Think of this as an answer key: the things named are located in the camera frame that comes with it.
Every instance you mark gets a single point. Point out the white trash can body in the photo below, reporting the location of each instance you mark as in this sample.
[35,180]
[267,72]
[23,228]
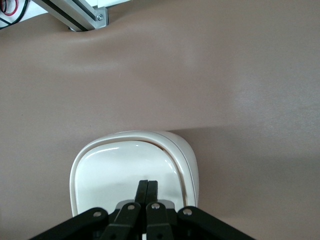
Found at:
[187,155]

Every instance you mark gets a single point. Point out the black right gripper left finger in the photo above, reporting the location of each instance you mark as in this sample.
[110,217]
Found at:
[125,220]

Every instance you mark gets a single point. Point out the aluminium camera mount profile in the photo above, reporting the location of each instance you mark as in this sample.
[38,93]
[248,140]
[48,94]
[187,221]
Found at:
[82,15]

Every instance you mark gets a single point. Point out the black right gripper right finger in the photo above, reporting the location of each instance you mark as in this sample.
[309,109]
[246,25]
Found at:
[160,222]

